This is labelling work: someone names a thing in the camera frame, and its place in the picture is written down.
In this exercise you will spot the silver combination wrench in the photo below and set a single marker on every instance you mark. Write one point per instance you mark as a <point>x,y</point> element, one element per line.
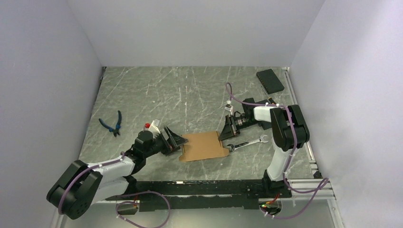
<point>262,139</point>

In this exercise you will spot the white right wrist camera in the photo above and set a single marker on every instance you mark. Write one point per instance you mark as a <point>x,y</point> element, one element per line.
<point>228,107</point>

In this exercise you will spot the aluminium frame rail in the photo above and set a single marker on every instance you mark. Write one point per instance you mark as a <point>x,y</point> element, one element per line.
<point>301,189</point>

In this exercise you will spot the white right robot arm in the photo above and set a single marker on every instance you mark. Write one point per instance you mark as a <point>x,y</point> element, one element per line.
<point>289,131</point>

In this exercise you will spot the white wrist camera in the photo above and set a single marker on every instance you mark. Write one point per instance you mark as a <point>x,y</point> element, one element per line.
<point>153,126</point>
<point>228,107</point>

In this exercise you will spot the black flat box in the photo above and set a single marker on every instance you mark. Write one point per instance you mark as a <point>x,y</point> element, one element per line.
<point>270,81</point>

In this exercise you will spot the yellow black screwdriver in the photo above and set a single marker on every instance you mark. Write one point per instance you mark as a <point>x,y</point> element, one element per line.
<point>271,102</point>

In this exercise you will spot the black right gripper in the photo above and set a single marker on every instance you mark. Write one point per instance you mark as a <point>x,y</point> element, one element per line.
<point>230,129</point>

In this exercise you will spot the brown cardboard paper box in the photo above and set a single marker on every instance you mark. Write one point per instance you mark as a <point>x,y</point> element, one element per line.
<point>202,146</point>

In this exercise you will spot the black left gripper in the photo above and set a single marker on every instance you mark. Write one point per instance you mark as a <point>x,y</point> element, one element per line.
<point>172,143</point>

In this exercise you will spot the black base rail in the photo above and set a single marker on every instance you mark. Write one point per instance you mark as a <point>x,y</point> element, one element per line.
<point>204,194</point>

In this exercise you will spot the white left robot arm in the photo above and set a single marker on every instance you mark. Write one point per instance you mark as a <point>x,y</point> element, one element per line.
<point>83,184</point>

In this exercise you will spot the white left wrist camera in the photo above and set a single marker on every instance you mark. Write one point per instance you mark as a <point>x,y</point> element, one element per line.
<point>153,126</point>

